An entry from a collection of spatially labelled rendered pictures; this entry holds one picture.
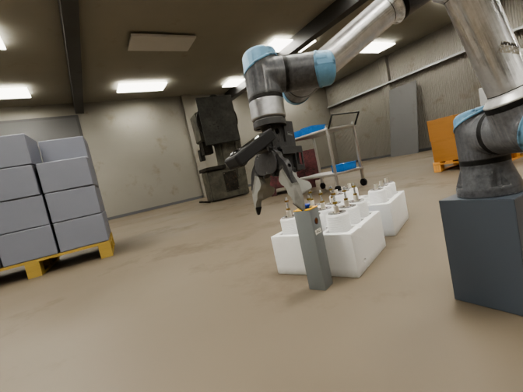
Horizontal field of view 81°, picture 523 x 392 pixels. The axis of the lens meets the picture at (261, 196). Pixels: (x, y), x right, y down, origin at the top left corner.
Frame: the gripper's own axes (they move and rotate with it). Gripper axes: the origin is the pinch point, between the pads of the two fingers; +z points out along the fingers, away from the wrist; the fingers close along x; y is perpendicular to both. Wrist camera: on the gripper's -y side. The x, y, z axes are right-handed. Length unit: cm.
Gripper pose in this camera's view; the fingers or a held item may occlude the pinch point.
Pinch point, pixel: (276, 214)
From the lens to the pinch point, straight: 64.8
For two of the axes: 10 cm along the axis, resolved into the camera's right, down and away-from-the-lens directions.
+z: 1.6, 9.9, -0.1
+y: 7.9, -1.2, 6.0
